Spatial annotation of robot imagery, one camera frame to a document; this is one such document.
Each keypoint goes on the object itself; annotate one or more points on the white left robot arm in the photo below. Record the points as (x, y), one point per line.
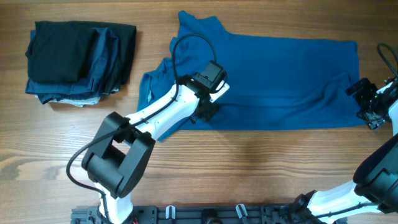
(117, 157)

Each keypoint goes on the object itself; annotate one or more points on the white folded garment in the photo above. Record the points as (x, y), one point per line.
(76, 97)

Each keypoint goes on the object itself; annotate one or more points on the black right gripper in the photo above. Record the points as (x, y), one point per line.
(375, 121)

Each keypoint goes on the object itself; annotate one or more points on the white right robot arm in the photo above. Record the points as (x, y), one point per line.
(373, 187)

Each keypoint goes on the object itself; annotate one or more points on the blue polo shirt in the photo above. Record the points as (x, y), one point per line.
(274, 83)

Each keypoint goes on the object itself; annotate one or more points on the navy folded garment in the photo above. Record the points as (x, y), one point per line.
(101, 62)

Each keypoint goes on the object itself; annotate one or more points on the black folded garment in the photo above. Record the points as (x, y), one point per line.
(58, 52)

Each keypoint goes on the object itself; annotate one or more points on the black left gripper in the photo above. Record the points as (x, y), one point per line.
(206, 114)

